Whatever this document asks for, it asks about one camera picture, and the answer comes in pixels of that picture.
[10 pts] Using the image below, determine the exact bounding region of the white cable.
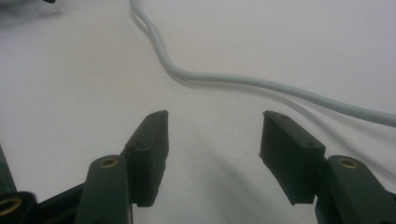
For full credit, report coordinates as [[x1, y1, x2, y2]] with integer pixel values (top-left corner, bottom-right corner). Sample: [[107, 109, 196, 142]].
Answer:
[[129, 0, 396, 129]]

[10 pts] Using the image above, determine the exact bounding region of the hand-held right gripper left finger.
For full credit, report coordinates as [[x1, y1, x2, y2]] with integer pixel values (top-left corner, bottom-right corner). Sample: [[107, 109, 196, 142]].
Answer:
[[74, 109, 170, 224]]

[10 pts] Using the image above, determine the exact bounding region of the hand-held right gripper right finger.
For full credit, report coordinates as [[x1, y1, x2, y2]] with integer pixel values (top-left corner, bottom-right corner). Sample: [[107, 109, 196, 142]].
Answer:
[[259, 109, 396, 224]]

